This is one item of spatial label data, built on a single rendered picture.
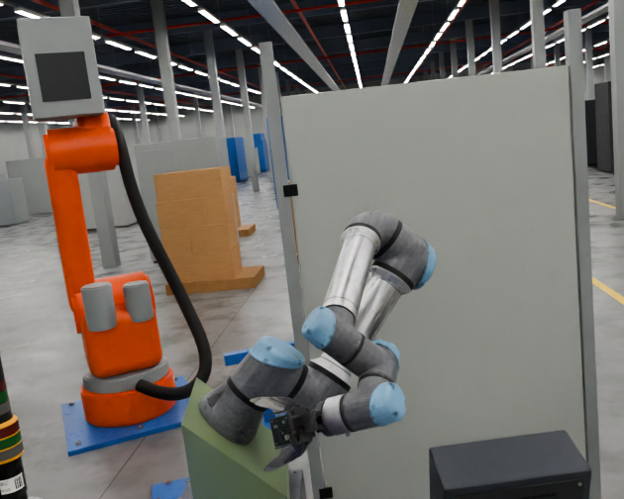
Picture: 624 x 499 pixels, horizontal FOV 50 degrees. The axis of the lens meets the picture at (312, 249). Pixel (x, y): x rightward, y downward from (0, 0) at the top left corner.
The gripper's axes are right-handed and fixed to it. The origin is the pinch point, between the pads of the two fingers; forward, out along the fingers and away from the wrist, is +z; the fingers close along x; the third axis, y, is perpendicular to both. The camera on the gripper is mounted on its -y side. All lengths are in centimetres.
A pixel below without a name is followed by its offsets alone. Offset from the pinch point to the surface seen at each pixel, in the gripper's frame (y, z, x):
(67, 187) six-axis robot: -171, 243, -188
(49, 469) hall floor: -158, 281, -10
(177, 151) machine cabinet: -690, 563, -482
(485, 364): -149, -7, -6
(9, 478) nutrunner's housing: 71, -18, -1
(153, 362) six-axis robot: -223, 244, -66
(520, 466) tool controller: 0, -54, 16
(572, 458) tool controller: -6, -61, 17
